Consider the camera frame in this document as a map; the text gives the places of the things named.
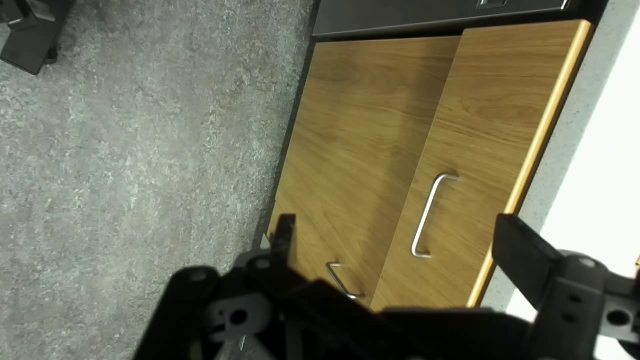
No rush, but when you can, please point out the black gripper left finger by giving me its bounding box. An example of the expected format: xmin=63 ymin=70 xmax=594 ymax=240
xmin=132 ymin=212 xmax=376 ymax=360

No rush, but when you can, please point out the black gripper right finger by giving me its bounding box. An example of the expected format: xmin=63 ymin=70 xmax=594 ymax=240
xmin=491 ymin=212 xmax=640 ymax=360

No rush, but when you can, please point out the white drawer with wooden front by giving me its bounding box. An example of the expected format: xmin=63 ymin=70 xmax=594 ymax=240
xmin=369 ymin=18 xmax=597 ymax=313

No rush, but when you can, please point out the wooden cabinet door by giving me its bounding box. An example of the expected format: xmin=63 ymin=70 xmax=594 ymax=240
xmin=265 ymin=34 xmax=465 ymax=304

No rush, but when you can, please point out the black dishwasher front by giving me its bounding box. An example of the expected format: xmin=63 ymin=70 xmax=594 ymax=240
xmin=311 ymin=0 xmax=611 ymax=41

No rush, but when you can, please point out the silver cabinet door handle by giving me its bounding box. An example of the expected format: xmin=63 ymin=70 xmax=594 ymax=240
xmin=324 ymin=260 xmax=369 ymax=302

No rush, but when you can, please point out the silver drawer handle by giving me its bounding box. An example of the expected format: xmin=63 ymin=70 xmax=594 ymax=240
xmin=408 ymin=171 xmax=463 ymax=262

